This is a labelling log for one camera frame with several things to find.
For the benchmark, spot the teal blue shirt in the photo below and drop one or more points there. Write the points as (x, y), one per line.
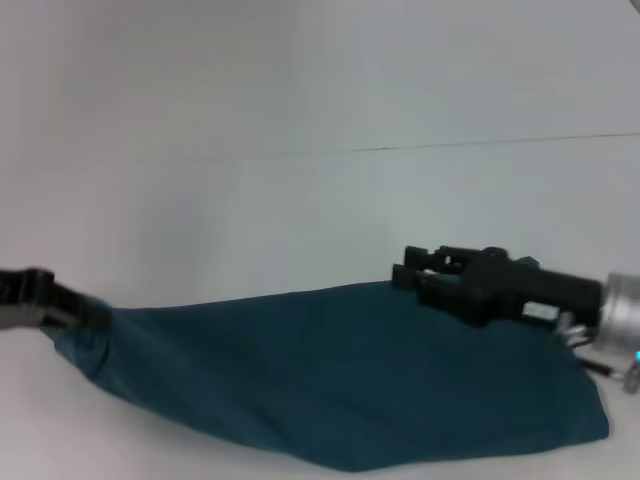
(340, 380)

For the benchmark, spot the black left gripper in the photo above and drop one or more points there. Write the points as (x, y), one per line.
(27, 300)

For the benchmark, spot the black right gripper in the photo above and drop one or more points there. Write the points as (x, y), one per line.
(515, 290)

